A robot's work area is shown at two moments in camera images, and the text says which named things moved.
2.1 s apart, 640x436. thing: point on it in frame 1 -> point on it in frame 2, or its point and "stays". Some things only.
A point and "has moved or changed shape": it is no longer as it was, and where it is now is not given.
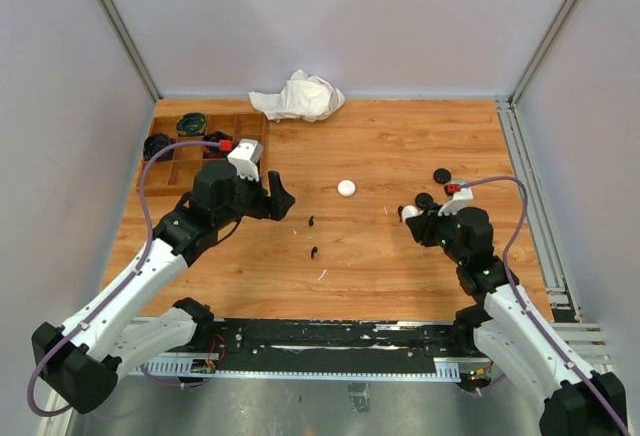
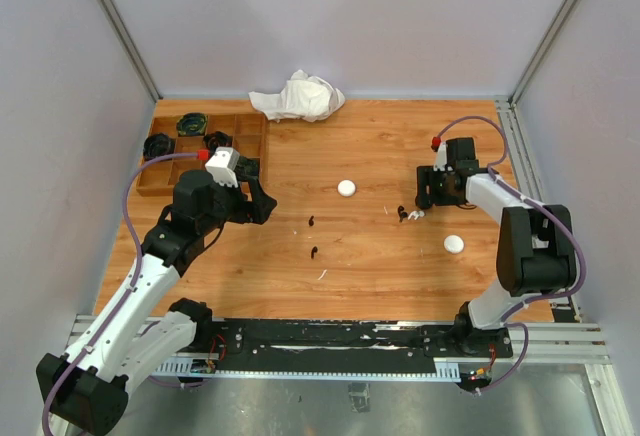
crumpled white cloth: x=304 y=97 stays
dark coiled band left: x=154 y=143 stays
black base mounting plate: x=330 y=346 stays
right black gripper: x=422 y=230 -> x=425 y=176
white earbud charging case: x=410 y=211 has moved or changed shape
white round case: x=346 y=188 stays
